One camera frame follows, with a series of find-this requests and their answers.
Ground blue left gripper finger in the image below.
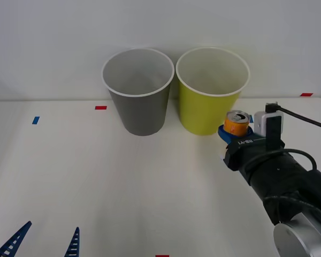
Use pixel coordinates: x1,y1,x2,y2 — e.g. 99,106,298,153
0,221,33,257
64,226,80,257

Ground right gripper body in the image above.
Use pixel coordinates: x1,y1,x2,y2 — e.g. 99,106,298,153
223,134,286,172

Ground orange drink can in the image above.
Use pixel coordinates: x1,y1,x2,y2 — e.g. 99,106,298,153
224,110,250,137

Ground yellow-green plastic waste bin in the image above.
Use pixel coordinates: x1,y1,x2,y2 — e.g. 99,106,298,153
175,47,251,137

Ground grey plastic waste bin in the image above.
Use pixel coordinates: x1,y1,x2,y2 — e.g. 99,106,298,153
101,48,175,137

